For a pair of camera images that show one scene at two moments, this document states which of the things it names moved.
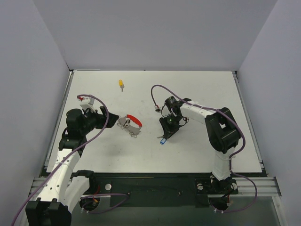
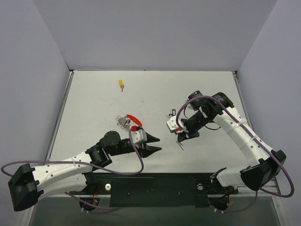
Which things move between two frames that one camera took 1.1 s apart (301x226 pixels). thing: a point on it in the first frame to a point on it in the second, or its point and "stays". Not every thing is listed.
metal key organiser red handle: (133, 131) stays
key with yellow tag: (121, 84) stays
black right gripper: (169, 125) to (184, 130)
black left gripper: (103, 117) to (143, 146)
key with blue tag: (162, 141) to (180, 144)
